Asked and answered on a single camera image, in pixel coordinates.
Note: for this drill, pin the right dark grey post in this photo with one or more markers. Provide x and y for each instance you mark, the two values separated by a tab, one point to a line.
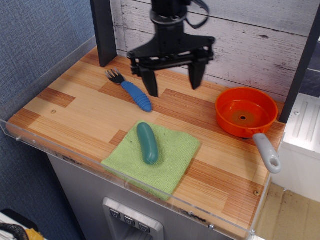
300	73

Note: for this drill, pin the green cloth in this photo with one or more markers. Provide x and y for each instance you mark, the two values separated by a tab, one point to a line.
176	150

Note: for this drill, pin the dark grey post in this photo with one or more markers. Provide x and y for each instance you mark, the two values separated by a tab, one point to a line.
300	73
104	31

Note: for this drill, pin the orange pan with grey handle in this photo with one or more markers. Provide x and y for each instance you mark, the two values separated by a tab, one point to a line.
249	113

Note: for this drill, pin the green toy cucumber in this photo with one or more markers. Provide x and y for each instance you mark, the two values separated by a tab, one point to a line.
148	143

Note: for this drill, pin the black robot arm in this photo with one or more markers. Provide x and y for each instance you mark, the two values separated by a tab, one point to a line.
169	8

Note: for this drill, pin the silver toy fridge cabinet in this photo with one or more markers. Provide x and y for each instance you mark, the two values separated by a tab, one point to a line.
106	210

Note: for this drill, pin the clear acrylic guard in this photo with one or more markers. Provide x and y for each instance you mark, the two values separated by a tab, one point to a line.
75	114

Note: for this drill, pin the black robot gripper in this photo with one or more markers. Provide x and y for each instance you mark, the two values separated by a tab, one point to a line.
171	47

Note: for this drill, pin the left dark grey post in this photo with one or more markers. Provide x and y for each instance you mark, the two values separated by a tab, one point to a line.
104	31

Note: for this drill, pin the white ribbed appliance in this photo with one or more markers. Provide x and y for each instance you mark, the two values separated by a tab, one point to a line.
299	150

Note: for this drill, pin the blue handled fork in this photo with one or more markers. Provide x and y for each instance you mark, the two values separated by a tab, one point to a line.
138	96

